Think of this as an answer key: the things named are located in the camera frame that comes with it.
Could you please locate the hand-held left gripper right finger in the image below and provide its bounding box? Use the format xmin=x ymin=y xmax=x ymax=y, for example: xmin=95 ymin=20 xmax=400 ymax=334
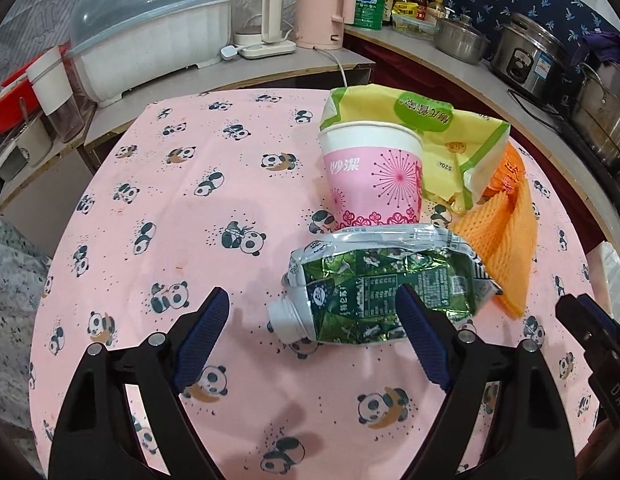
xmin=395 ymin=282 xmax=576 ymax=480

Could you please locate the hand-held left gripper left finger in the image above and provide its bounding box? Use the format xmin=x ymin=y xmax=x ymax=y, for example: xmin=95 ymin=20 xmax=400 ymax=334
xmin=48 ymin=286 xmax=231 ymax=480

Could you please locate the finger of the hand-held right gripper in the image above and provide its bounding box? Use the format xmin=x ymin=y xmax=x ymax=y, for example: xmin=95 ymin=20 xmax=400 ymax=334
xmin=555 ymin=294 xmax=620 ymax=361

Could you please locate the white trash bin with liner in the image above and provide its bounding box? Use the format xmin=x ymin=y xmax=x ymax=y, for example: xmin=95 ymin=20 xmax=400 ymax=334
xmin=586 ymin=241 xmax=620 ymax=311

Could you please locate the crushed green drink carton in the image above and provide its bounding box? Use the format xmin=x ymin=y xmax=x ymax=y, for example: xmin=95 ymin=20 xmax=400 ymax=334
xmin=267 ymin=225 xmax=503 ymax=346

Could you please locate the orange foam net sleeve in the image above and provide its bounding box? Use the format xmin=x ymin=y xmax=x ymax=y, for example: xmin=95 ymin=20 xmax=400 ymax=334
xmin=452 ymin=142 xmax=539 ymax=320

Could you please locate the pink panda print tablecloth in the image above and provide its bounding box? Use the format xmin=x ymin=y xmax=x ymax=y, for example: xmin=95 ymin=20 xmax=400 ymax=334
xmin=27 ymin=87 xmax=608 ymax=480

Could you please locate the black induction cooker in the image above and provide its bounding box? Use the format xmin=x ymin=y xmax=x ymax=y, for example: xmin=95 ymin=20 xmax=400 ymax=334
xmin=560 ymin=120 xmax=620 ymax=196

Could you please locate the pink paper cup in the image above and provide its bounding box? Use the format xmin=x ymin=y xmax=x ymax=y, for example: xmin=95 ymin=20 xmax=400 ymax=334
xmin=318 ymin=121 xmax=425 ymax=231

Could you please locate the grey floral cloth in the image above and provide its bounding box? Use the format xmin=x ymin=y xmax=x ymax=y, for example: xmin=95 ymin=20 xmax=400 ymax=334
xmin=0 ymin=210 xmax=53 ymax=431

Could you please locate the yellow-green snack bag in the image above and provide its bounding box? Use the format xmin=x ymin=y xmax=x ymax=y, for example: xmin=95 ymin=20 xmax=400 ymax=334
xmin=320 ymin=86 xmax=511 ymax=213

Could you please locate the large steel steamer pot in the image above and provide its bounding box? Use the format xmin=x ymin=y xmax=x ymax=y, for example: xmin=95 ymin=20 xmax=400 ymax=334
xmin=570 ymin=60 xmax=620 ymax=171

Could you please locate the steel rice cooker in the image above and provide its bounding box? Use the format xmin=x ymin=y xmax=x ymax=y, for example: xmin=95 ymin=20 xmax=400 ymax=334
xmin=490 ymin=12 xmax=586 ymax=96

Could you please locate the purple towel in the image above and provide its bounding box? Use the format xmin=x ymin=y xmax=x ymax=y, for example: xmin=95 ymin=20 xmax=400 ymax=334
xmin=587 ymin=30 xmax=620 ymax=66

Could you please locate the white lidded tumbler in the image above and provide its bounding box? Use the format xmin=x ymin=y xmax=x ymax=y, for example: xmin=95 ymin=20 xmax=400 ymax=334
xmin=28 ymin=50 xmax=86 ymax=143

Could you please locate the small steel pot with lid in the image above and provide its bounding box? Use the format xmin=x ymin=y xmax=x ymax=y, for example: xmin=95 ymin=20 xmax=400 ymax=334
xmin=434 ymin=14 xmax=491 ymax=66

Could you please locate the red plastic container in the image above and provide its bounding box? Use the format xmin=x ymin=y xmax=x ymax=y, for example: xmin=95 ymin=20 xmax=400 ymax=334
xmin=0 ymin=45 xmax=70 ymax=133

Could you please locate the white dish drainer with lid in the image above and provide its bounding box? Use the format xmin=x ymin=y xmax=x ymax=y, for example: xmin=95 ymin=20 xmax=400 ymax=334
xmin=64 ymin=0 xmax=235 ymax=108

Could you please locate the clear food container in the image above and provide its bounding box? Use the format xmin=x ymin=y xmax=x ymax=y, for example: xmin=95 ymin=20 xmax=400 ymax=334
xmin=392 ymin=12 xmax=438 ymax=36

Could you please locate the yellow label jar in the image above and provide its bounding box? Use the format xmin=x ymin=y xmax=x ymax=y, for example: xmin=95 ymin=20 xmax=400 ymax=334
xmin=390 ymin=0 xmax=418 ymax=23

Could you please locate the glass kettle with white base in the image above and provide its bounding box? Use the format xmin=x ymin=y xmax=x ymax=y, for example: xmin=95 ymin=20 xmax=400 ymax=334
xmin=227 ymin=0 xmax=297 ymax=59

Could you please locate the green tin can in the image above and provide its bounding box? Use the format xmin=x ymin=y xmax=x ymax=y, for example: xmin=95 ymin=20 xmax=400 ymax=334
xmin=353 ymin=0 xmax=389 ymax=30

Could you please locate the pink electric kettle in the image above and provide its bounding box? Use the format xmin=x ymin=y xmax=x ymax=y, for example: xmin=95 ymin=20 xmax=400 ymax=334
xmin=294 ymin=0 xmax=359 ymax=51

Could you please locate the black power cable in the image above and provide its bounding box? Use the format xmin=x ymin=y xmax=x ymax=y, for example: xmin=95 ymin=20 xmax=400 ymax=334
xmin=507 ymin=89 xmax=573 ymax=123

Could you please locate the white kettle cable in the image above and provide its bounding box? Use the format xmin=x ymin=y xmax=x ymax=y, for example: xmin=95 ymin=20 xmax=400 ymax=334
xmin=332 ymin=50 xmax=351 ymax=88

